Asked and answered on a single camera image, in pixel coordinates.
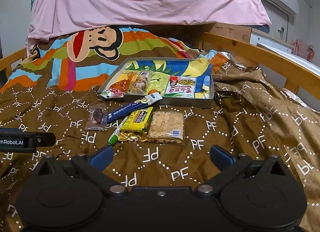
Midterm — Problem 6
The yellow snack bar packet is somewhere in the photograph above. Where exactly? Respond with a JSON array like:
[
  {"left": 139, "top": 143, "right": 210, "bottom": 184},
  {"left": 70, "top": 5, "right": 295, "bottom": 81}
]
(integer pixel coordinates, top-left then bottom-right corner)
[{"left": 118, "top": 107, "right": 154, "bottom": 142}]

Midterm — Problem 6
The clear packet rice cracker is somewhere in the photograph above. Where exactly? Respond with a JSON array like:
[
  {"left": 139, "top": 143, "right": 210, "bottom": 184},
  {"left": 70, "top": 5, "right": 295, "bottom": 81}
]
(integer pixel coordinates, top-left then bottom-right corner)
[{"left": 147, "top": 111, "right": 184, "bottom": 144}]

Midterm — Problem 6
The orange snack packet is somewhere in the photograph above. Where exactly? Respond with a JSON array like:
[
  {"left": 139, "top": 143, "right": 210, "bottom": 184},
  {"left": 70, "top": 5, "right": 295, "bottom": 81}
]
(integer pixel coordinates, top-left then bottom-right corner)
[{"left": 99, "top": 72, "right": 137, "bottom": 99}]

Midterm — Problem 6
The green white tube snack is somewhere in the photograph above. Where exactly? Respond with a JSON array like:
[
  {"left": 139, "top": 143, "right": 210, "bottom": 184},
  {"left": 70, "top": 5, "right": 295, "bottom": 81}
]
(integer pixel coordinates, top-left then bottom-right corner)
[{"left": 108, "top": 116, "right": 128, "bottom": 146}]

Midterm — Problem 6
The clear packet with dark snack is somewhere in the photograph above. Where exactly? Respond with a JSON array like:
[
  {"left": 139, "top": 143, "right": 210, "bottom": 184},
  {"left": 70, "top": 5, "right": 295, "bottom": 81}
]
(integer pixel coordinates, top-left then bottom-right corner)
[{"left": 85, "top": 103, "right": 107, "bottom": 130}]

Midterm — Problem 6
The brown monkey print duvet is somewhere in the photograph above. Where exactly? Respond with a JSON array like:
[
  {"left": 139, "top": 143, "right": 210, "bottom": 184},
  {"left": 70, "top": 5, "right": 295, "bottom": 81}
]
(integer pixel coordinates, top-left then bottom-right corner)
[{"left": 1, "top": 26, "right": 319, "bottom": 231}]

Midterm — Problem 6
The blue long snack stick packet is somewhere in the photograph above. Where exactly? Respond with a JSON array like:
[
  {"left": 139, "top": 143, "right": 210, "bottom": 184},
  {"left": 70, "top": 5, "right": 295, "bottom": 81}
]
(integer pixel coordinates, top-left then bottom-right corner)
[{"left": 102, "top": 92, "right": 163, "bottom": 124}]

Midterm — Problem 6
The metal tray with colourful cloth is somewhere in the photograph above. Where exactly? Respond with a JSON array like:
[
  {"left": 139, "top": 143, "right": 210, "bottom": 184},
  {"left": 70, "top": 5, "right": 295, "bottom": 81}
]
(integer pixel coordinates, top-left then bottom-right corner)
[{"left": 98, "top": 56, "right": 214, "bottom": 109}]

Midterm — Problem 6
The white green snack bag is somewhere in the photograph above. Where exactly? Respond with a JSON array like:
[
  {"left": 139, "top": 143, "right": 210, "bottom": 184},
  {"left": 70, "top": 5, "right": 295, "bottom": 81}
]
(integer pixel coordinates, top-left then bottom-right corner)
[{"left": 164, "top": 76, "right": 196, "bottom": 98}]

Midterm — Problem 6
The clear packet with nuts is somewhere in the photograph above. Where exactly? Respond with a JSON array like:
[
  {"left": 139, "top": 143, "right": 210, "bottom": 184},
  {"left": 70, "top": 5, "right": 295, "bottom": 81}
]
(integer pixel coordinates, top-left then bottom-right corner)
[{"left": 127, "top": 70, "right": 153, "bottom": 95}]

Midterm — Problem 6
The white chest beside bed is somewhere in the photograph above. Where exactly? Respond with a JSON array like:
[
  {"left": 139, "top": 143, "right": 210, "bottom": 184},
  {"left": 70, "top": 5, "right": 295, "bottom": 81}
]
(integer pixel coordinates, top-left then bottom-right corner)
[{"left": 249, "top": 28, "right": 320, "bottom": 70}]

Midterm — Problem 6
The pink bed sheet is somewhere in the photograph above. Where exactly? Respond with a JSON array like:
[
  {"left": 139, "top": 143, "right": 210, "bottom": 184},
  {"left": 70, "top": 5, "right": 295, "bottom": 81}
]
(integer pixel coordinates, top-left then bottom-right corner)
[{"left": 26, "top": 0, "right": 271, "bottom": 51}]

